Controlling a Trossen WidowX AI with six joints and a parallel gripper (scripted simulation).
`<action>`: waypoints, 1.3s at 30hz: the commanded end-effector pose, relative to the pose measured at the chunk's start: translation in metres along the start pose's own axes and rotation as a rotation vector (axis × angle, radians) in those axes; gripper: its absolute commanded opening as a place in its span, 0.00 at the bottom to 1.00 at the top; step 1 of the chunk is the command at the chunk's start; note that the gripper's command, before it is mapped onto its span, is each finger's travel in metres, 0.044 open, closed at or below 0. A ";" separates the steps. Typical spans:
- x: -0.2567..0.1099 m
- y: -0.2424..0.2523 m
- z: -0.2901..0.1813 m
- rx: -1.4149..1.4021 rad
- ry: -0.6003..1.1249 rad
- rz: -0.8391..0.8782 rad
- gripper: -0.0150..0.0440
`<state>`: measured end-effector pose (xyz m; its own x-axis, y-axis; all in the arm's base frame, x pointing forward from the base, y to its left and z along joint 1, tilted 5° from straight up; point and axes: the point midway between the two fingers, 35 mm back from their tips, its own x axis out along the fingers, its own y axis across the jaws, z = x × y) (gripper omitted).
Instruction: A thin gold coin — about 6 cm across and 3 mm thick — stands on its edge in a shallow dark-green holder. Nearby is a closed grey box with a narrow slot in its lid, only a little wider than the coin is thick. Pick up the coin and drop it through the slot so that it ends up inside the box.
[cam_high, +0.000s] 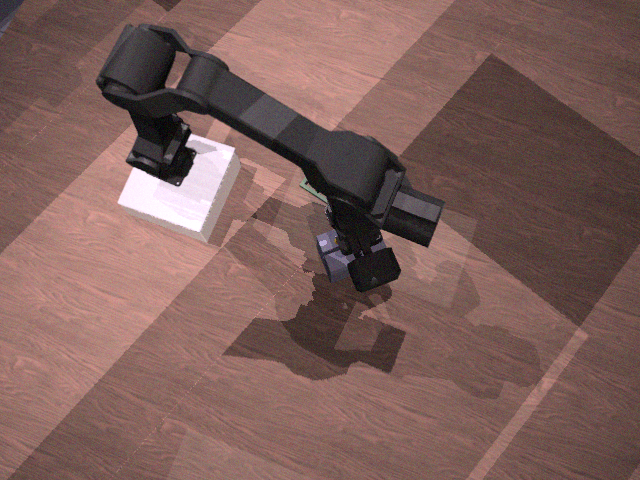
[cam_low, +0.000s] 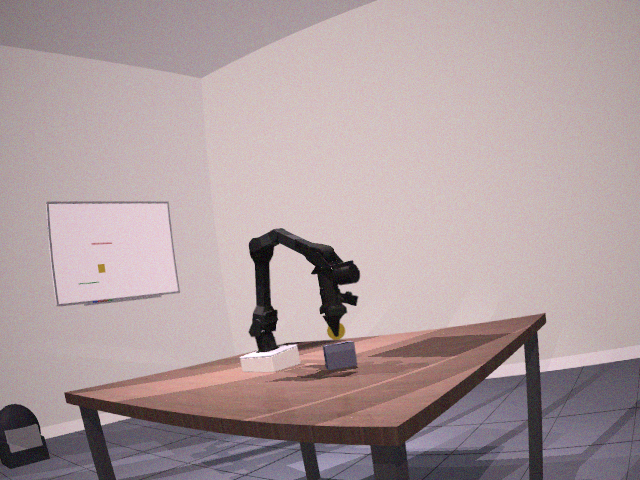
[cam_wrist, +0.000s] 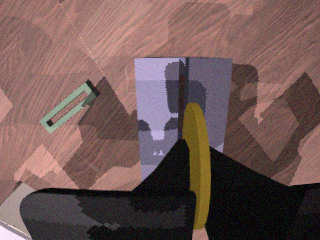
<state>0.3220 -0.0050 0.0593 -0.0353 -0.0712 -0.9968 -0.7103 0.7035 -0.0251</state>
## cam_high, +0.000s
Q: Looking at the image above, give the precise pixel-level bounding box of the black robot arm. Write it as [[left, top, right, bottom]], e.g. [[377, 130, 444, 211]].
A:
[[96, 23, 446, 248]]

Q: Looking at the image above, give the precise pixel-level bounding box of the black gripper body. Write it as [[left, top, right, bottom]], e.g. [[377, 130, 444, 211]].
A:
[[327, 202, 401, 293]]

